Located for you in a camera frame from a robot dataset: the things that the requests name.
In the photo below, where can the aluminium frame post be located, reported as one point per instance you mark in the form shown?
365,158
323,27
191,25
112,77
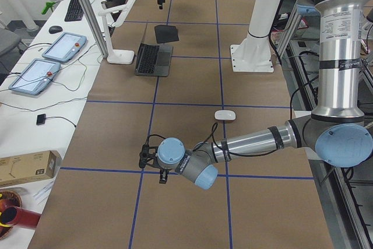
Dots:
94,27

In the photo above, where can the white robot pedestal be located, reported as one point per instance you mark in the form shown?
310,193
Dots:
253,54

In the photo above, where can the upper blue teach pendant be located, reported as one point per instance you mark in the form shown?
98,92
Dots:
65,47

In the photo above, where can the black keyboard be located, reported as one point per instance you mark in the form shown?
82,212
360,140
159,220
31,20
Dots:
74,11

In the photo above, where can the blue teach pendant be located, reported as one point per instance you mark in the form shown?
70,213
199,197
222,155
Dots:
65,47
36,77

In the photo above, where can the grey laptop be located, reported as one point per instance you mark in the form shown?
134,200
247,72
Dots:
153,60

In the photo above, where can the black mouse pad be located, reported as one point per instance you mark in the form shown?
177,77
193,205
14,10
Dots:
166,33

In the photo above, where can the red bottle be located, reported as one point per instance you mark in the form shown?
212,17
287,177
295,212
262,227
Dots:
15,216

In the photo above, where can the cardboard box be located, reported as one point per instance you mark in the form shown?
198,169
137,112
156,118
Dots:
29,167

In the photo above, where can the lower blue teach pendant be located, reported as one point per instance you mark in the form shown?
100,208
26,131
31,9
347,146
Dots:
36,77

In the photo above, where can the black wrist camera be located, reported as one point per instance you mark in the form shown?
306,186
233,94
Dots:
147,156

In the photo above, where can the black computer mouse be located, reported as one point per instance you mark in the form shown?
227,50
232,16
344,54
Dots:
55,29

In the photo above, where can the small black square device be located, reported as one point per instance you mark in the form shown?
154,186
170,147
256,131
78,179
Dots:
41,118

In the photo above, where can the white computer mouse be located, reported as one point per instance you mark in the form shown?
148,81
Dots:
225,115

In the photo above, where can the woven basket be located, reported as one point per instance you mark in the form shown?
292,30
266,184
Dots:
8,198

